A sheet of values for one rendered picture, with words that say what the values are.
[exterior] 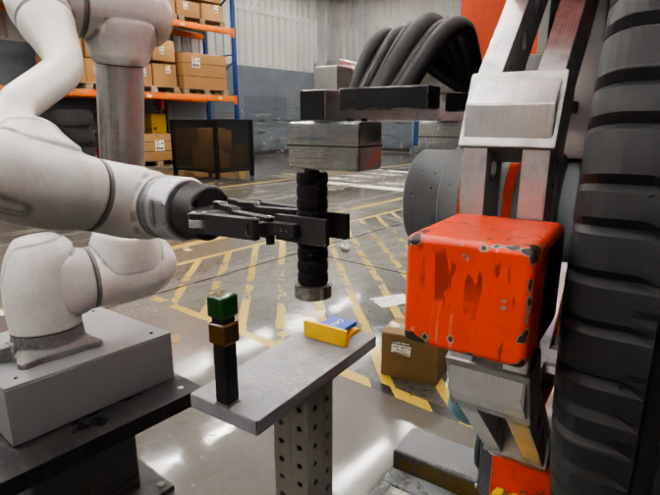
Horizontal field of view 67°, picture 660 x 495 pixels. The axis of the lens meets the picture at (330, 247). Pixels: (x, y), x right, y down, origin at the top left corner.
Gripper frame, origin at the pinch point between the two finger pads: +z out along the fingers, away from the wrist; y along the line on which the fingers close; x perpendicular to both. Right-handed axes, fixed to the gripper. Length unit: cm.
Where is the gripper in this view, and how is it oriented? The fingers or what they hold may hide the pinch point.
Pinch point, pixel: (313, 226)
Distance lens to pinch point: 57.8
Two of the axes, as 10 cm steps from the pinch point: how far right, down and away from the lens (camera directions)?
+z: 8.3, 1.3, -5.4
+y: -5.5, 2.0, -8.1
